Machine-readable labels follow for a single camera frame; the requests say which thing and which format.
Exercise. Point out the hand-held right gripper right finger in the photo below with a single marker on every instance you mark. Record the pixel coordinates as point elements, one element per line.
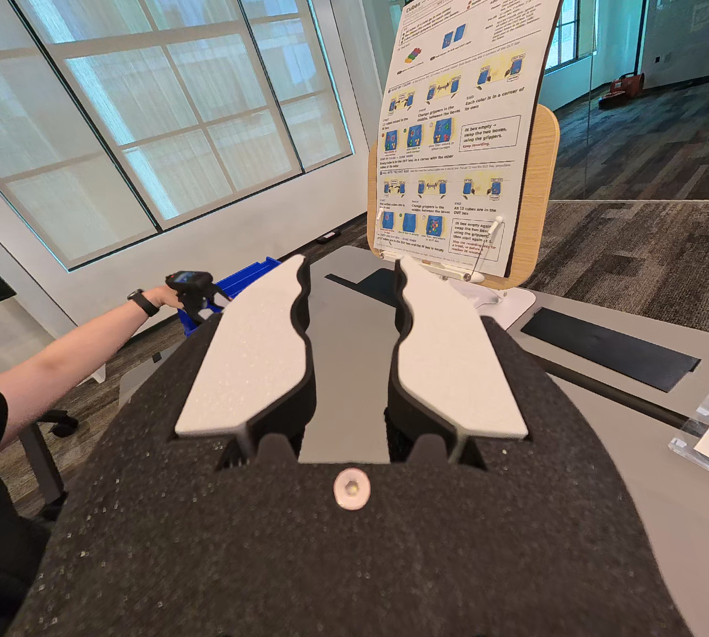
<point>460,371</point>

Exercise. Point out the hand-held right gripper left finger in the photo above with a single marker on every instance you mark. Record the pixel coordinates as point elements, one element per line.
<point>249,365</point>

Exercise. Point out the blue plastic bin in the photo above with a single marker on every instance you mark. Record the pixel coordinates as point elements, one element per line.
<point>249,274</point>

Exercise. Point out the person's left forearm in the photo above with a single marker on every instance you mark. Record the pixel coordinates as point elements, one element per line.
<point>66,365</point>

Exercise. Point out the person's left hand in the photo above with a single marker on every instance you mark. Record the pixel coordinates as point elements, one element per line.
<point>163,296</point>

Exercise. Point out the black wristwatch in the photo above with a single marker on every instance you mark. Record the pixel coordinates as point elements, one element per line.
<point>143,303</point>

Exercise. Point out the large grid window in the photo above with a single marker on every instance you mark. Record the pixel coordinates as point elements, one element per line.
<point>166,94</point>

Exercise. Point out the grey chair base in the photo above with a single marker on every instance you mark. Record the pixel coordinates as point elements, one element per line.
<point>44,465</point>

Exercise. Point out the laminated paper sheet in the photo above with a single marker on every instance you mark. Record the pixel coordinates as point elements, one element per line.
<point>695,443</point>

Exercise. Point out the illustrated instruction sheet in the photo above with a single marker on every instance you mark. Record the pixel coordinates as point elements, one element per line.
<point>471,94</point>

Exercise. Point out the person's dark clothing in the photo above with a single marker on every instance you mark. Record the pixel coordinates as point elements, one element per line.
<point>19,548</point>

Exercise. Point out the red floor blower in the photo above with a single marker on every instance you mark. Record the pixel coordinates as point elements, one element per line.
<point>623,88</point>

